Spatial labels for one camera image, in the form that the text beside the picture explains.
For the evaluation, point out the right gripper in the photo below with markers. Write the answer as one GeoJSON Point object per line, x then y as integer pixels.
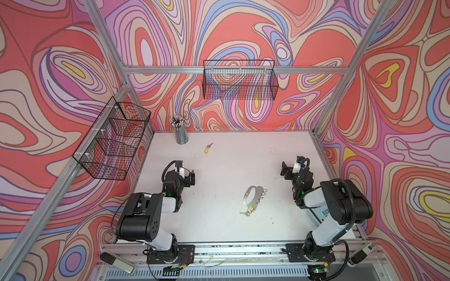
{"type": "Point", "coordinates": [288, 171]}

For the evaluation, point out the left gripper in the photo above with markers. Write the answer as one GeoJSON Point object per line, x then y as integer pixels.
{"type": "Point", "coordinates": [189, 178]}

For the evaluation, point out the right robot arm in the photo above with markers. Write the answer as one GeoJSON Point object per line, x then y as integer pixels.
{"type": "Point", "coordinates": [346, 204]}

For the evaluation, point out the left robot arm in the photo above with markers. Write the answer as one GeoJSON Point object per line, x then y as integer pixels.
{"type": "Point", "coordinates": [140, 220]}

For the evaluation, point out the loose key with yellow tag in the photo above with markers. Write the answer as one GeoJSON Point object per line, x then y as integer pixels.
{"type": "Point", "coordinates": [207, 148]}

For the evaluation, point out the metal cup of pens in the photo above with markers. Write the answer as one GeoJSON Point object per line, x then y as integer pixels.
{"type": "Point", "coordinates": [178, 127]}

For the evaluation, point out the white device front right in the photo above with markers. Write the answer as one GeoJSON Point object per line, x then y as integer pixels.
{"type": "Point", "coordinates": [361, 254]}

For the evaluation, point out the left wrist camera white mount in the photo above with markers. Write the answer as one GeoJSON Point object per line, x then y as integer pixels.
{"type": "Point", "coordinates": [179, 167]}

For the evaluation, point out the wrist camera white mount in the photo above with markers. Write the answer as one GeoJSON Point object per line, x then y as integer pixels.
{"type": "Point", "coordinates": [299, 164]}
{"type": "Point", "coordinates": [179, 167]}

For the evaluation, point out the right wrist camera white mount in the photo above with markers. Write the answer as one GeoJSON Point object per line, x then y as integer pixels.
{"type": "Point", "coordinates": [299, 164]}

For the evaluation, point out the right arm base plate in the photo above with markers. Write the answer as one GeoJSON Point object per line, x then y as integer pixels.
{"type": "Point", "coordinates": [301, 253]}

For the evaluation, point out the black wire basket left wall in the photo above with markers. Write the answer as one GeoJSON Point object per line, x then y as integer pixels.
{"type": "Point", "coordinates": [116, 135]}

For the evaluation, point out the black wire basket wall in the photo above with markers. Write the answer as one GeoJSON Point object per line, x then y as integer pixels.
{"type": "Point", "coordinates": [239, 80]}
{"type": "Point", "coordinates": [116, 135]}

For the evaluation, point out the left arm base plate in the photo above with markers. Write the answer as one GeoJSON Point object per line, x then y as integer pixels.
{"type": "Point", "coordinates": [177, 255]}

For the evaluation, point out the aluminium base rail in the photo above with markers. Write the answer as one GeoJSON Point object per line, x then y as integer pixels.
{"type": "Point", "coordinates": [260, 253]}

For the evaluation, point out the black wire basket back wall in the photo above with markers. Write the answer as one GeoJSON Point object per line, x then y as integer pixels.
{"type": "Point", "coordinates": [239, 80]}

